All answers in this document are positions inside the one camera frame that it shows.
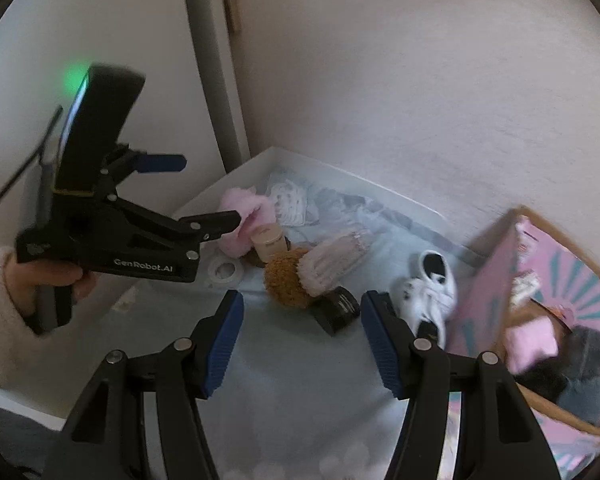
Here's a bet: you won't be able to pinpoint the grey fluffy slipper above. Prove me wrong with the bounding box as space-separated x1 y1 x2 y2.
555 326 600 424

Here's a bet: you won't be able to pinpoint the pink fluffy sock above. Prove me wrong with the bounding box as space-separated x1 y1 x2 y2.
217 186 279 256
505 320 557 374

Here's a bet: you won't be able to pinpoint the brown plush striped toy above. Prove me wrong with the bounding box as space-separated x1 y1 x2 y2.
264 227 374 309

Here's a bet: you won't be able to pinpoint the white spotted sock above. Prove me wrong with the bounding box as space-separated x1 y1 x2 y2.
390 250 457 352

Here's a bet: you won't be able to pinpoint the person's left forearm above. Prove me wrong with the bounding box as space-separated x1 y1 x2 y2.
0 237 47 392

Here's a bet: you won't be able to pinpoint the grey door frame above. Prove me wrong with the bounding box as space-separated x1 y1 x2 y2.
180 0 253 176

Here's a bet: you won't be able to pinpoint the red YSL lip gloss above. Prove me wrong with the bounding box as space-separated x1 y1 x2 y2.
312 286 362 337

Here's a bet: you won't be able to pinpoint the cardboard box pink lining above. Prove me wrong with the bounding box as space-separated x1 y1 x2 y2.
442 204 600 480

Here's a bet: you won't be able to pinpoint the clear tape roll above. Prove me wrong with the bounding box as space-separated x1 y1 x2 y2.
207 255 246 289

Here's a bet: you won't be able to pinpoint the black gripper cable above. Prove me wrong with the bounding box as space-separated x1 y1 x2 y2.
0 105 64 223

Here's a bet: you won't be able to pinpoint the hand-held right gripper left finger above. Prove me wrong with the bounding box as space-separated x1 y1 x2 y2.
42 290 246 480

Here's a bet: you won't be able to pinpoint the beige cosmetic jar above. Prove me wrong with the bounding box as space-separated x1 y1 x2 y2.
250 225 288 264

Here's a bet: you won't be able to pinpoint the white patterned pouch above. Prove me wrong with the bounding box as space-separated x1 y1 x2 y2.
267 180 311 226

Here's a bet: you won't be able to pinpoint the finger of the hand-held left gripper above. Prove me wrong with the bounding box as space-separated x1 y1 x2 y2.
102 143 188 187
109 194 242 252

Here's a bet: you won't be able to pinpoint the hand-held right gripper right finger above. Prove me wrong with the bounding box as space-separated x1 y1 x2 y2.
361 292 563 480

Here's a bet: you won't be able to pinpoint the dark fluffy item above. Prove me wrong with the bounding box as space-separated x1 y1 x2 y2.
517 359 572 402

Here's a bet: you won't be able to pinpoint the person's left hand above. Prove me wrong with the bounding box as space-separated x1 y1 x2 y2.
6 255 99 317

